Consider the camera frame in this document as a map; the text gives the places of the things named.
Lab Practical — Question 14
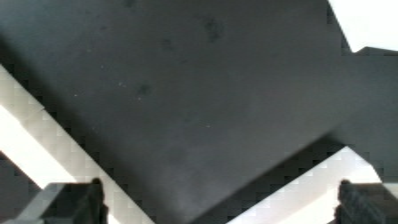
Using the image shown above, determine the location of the white fence rail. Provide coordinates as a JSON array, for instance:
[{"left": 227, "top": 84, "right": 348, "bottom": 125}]
[{"left": 0, "top": 65, "right": 154, "bottom": 224}]

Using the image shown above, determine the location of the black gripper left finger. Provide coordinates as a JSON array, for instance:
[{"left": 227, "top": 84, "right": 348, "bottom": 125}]
[{"left": 15, "top": 178, "right": 108, "bottom": 224}]

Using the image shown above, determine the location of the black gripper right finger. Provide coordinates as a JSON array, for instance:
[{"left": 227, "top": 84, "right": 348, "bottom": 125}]
[{"left": 333, "top": 180, "right": 398, "bottom": 224}]

